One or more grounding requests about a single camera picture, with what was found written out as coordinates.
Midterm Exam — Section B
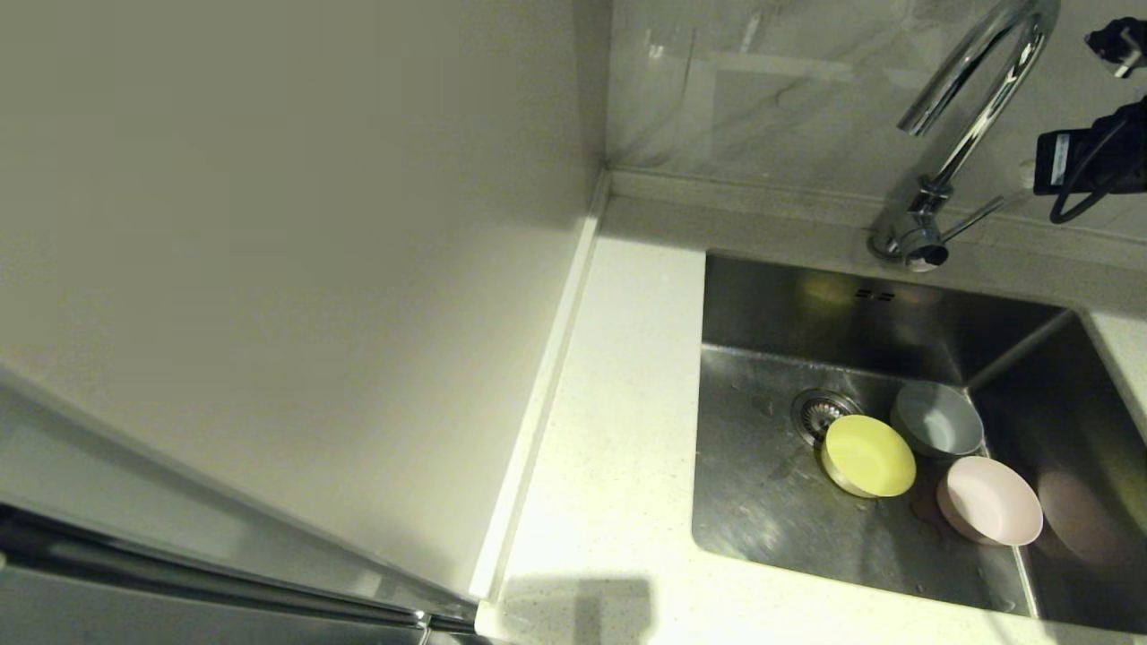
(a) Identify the gray bowl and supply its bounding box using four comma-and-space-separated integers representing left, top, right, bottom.
890, 380, 985, 459

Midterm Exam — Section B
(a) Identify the yellow bowl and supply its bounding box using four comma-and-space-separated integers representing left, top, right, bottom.
821, 413, 918, 499

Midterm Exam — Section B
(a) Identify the pink bowl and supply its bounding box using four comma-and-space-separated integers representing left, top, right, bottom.
936, 456, 1045, 547

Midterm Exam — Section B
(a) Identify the metal sink drain strainer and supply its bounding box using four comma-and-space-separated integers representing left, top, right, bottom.
789, 388, 863, 449

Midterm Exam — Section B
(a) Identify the stainless steel sink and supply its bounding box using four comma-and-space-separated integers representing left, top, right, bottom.
690, 251, 1147, 632

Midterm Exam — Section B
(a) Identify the chrome gooseneck faucet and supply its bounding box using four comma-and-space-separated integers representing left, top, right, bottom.
867, 0, 1062, 272

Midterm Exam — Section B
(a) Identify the stainless steel appliance door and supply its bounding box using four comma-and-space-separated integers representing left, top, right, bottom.
0, 358, 489, 645

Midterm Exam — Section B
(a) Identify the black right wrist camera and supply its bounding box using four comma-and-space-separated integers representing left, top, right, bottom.
1033, 125, 1117, 198

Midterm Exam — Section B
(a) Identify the long bar door handle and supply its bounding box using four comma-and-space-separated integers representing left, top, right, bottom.
0, 502, 480, 635

